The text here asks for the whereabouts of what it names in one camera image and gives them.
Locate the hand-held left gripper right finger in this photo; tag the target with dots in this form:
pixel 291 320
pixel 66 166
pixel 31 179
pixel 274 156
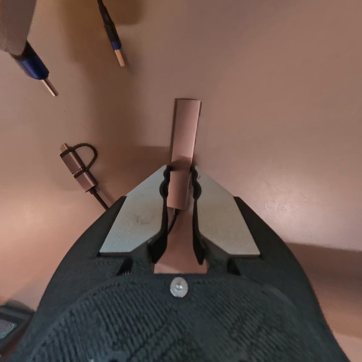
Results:
pixel 226 223

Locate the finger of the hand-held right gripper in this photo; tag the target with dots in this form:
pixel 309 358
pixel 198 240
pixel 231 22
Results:
pixel 14 25

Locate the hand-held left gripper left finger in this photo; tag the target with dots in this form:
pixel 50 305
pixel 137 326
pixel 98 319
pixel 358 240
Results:
pixel 135 223

